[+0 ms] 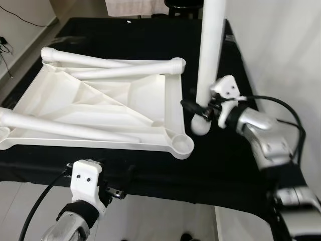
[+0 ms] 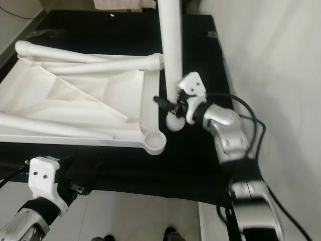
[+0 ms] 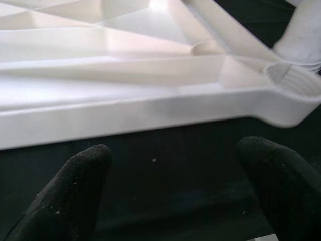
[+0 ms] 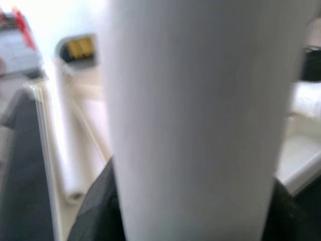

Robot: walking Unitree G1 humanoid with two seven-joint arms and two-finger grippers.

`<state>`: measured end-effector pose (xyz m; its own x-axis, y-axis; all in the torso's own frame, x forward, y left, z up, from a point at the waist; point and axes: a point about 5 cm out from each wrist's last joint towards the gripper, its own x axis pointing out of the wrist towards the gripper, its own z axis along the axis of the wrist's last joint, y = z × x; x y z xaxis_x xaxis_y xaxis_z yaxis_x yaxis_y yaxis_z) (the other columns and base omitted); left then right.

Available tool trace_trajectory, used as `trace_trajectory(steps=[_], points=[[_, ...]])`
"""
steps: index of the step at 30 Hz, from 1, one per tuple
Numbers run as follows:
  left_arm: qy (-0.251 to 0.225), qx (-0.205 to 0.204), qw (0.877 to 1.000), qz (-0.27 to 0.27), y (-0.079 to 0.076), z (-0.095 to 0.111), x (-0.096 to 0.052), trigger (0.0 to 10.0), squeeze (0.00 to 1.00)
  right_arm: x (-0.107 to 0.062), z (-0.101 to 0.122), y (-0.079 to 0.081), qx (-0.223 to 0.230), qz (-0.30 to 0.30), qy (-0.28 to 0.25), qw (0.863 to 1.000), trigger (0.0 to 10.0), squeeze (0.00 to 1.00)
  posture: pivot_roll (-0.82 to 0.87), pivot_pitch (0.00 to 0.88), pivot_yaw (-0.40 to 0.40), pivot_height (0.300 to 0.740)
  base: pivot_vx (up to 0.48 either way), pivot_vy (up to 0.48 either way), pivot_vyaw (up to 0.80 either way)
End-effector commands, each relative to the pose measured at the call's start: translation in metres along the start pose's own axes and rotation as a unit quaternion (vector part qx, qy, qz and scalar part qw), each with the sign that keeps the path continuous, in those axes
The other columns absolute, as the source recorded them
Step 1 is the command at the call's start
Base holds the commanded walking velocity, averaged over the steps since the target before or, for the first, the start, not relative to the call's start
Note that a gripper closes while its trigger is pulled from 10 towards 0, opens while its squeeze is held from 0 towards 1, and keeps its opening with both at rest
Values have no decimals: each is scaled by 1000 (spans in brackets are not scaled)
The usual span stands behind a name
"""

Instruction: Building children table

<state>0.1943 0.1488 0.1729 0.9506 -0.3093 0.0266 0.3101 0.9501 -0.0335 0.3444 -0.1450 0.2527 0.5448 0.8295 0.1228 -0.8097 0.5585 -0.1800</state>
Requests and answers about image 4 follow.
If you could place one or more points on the white plastic table leg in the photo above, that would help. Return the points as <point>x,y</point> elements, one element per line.
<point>195,113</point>
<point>71,138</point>

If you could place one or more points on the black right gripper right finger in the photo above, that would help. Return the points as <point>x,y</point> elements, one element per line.
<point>288,221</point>

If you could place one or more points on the grey box with red trim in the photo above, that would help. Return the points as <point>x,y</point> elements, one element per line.
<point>17,50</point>

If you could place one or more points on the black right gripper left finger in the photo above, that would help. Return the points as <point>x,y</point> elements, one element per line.
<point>100,208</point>

